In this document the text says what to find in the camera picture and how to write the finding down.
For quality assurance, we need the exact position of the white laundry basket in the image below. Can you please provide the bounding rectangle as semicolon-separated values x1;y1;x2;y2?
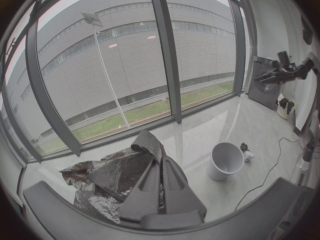
276;93;299;120

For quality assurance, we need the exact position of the window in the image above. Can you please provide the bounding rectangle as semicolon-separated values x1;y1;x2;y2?
0;0;258;163

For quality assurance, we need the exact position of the black plastic bag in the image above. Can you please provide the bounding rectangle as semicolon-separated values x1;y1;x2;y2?
59;130;167;224

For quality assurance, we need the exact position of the grey washing machine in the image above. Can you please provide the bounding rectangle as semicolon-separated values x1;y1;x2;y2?
247;56;283;109

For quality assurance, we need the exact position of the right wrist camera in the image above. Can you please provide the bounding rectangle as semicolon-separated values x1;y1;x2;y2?
272;50;296;71

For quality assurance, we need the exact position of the black cable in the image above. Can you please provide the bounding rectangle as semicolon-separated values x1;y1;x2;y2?
233;137;307;211

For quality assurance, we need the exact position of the black garment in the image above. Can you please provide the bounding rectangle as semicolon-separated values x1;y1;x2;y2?
279;98;295;114

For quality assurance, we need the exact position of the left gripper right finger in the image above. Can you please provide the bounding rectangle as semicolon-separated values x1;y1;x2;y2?
161;157;207;218

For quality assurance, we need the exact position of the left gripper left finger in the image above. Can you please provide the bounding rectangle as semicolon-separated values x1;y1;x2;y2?
117;157;162;221

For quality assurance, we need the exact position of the white trash bin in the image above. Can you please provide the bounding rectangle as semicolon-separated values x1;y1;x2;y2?
207;142;245;181

